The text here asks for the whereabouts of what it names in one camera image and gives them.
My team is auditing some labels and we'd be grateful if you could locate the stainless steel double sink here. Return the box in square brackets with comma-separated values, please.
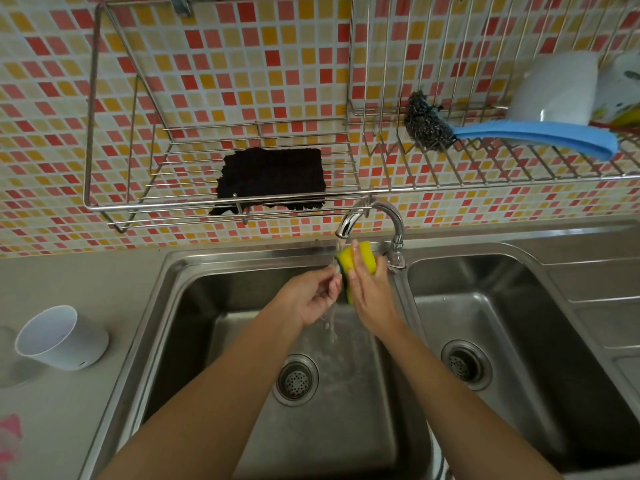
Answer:
[77, 219, 640, 480]

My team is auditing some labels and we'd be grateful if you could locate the white cup with grey base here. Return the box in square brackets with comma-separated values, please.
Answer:
[506, 51, 600, 127]

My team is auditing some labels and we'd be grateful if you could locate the round metal drain strainer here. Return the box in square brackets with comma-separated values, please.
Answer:
[272, 354, 320, 407]
[440, 339, 493, 391]

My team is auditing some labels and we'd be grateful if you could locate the steel wool scrubber blue handle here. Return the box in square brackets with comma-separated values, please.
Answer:
[403, 91, 620, 162]

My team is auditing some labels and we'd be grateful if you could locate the person's left forearm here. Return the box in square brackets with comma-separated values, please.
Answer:
[97, 300, 352, 480]

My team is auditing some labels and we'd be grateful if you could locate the chrome sink faucet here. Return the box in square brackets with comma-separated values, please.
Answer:
[334, 200, 407, 271]

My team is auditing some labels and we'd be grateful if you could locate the black scouring cloth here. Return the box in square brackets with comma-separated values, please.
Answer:
[209, 147, 327, 216]

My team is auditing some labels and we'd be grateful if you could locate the person's right forearm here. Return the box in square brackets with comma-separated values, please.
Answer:
[367, 320, 564, 480]

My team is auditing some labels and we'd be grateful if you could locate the plain white cup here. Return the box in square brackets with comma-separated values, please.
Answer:
[14, 305, 110, 372]

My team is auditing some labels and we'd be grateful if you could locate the large steel wire dish rack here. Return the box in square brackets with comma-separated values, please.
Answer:
[345, 0, 640, 196]

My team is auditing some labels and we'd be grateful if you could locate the person's right hand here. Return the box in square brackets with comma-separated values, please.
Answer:
[346, 239, 404, 341]

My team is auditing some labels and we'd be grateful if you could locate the pink cloth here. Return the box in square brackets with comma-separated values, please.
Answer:
[0, 414, 24, 465]

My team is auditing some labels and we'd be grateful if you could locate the small steel wire wall rack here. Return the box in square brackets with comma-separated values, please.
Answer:
[82, 0, 375, 234]

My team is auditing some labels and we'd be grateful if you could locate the person's left hand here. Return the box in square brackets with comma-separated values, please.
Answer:
[277, 267, 345, 329]

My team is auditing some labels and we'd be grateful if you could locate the yellow sponge with green pad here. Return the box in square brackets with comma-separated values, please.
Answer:
[335, 240, 379, 306]

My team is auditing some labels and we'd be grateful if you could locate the white mug with colourful print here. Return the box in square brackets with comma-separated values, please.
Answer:
[592, 50, 640, 126]

